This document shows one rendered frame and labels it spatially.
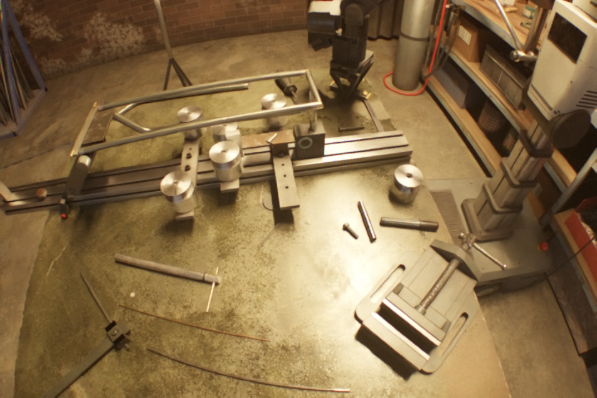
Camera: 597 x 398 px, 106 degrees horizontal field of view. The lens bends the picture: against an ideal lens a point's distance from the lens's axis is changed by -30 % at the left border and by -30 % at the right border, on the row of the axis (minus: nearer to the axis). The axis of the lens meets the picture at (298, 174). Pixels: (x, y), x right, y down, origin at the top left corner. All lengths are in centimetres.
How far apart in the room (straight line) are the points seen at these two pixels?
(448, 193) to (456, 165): 56
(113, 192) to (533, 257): 148
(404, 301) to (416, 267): 8
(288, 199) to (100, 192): 36
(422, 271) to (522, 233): 107
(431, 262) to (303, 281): 20
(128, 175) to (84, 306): 26
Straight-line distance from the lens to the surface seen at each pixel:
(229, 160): 51
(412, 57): 237
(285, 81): 79
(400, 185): 55
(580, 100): 98
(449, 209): 143
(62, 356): 59
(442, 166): 197
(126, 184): 65
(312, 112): 52
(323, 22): 69
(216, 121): 46
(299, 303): 47
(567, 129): 103
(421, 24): 227
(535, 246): 154
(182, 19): 332
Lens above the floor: 132
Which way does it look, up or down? 49 degrees down
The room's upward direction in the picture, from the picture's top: 2 degrees counter-clockwise
